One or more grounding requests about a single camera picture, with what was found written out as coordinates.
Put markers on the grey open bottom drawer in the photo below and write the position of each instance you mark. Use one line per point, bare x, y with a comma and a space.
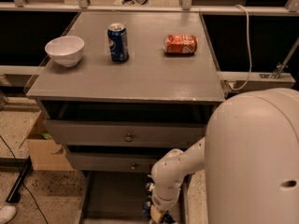
113, 198

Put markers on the grey top drawer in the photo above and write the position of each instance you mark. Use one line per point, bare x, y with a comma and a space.
123, 134

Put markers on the orange soda can lying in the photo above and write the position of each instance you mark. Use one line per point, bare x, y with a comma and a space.
180, 44

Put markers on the blue Pepsi can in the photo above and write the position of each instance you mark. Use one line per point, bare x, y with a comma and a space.
118, 43

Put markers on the black bar on floor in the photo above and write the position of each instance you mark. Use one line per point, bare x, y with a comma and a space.
23, 167

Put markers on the grey middle drawer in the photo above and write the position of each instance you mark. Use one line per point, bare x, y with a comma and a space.
109, 162

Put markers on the metal railing frame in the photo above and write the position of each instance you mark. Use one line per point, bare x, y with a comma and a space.
149, 3

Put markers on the white ceramic bowl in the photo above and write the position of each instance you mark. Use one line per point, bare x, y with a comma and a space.
66, 50

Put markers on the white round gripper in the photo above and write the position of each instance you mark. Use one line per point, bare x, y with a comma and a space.
163, 203

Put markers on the grey drawer cabinet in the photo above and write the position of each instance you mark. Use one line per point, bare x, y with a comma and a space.
150, 87

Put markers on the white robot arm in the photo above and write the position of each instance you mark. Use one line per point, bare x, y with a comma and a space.
250, 155

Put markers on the blue Kettle chip bag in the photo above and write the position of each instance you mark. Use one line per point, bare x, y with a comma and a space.
147, 204

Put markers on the white shoe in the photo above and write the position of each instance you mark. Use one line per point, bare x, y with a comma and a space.
7, 213

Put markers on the cardboard box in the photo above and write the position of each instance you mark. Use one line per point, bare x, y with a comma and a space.
45, 154

